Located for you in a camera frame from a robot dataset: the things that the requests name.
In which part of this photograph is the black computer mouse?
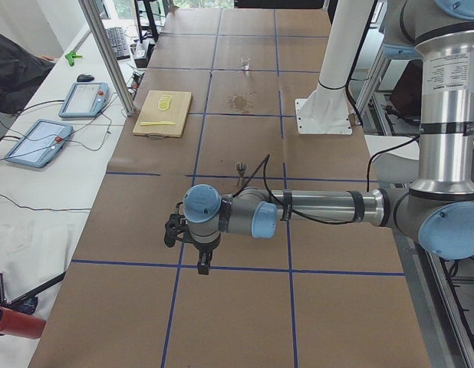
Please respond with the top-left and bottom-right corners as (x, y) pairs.
(76, 74), (95, 83)

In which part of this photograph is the far blue teach pendant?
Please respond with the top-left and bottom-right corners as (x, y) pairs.
(58, 82), (109, 119)

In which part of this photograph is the red cylinder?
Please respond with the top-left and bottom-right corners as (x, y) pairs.
(0, 307), (46, 340)

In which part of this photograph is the yellow plastic knife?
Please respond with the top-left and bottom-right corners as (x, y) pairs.
(139, 120), (176, 127)

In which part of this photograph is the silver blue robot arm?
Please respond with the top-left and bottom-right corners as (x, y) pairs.
(164, 1), (474, 274)

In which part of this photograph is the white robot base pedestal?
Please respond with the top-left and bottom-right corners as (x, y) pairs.
(295, 0), (376, 135)

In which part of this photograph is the blue teach pendant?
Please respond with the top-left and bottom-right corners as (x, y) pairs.
(58, 82), (109, 119)
(5, 120), (74, 169)

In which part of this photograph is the green plastic clamp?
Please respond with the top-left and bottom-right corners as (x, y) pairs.
(64, 51), (83, 67)

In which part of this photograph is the steel jigger measuring cup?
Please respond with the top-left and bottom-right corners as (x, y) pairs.
(235, 162), (247, 189)

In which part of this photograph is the aluminium frame post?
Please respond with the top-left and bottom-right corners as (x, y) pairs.
(78, 0), (136, 117)

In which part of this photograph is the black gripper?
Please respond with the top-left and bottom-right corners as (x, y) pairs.
(191, 234), (221, 274)

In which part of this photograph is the clear glass cup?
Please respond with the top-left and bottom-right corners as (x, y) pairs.
(240, 57), (250, 71)

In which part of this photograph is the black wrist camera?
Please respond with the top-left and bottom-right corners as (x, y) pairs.
(163, 214), (188, 248)

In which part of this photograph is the black jacket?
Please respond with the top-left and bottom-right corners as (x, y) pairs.
(0, 34), (54, 114)

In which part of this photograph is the wooden cutting board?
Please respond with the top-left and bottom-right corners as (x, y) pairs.
(133, 90), (192, 138)

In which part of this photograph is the black keyboard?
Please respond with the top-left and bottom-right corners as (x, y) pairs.
(105, 27), (130, 60)

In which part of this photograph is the near blue teach pendant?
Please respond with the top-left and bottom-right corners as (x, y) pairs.
(5, 120), (74, 169)

